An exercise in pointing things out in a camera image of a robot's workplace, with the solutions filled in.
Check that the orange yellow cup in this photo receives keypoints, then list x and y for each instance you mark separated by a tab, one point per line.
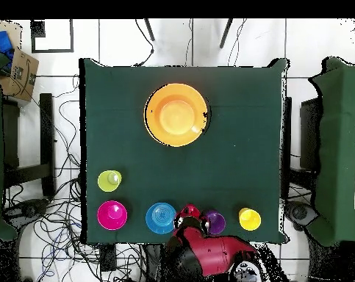
250	219

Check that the dark grey floor device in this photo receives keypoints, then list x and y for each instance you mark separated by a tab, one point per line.
302	213

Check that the purple cup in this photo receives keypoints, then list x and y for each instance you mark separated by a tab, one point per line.
217	223

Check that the large orange bowl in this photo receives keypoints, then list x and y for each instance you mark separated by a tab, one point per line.
177	117

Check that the black power strip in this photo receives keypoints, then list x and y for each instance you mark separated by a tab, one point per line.
108	258

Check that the small blue bowl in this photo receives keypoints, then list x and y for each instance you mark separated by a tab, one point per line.
159	218

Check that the blue bag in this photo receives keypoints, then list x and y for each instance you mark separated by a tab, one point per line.
2	39

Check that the black tripod leg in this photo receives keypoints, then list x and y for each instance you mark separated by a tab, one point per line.
149	29
226	33

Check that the pale yellow translucent cup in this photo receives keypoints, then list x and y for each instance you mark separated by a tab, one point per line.
106	182

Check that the black metal stand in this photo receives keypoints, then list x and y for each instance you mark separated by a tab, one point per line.
47	132

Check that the small red bowl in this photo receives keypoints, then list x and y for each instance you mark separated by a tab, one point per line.
112	216

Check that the flat cardboard sheet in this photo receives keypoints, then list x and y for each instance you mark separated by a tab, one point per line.
14	29

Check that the dark green tablecloth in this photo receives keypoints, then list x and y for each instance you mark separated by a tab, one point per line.
239	132

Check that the black square floor frame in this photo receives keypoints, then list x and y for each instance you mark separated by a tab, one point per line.
52	51

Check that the black floor device with knob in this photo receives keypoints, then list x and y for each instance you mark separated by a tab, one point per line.
27	210

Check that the red cup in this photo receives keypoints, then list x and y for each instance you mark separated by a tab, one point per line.
189	210

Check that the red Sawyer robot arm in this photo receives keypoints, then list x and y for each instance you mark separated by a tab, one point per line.
218	252

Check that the cardboard box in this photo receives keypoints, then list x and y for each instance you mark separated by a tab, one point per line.
24	73

